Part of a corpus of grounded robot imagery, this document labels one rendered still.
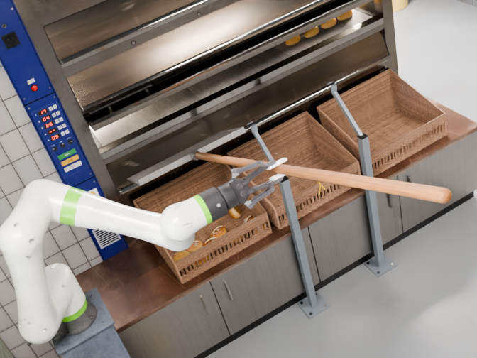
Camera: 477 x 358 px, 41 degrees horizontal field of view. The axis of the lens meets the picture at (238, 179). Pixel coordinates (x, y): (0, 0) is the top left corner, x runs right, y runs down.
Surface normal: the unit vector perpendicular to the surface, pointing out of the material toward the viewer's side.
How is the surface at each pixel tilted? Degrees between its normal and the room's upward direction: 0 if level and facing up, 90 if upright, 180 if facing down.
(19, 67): 90
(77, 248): 90
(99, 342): 90
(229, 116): 70
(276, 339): 0
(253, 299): 90
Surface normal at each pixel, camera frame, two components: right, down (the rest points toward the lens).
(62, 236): 0.46, 0.46
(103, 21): 0.36, 0.17
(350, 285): -0.23, -0.77
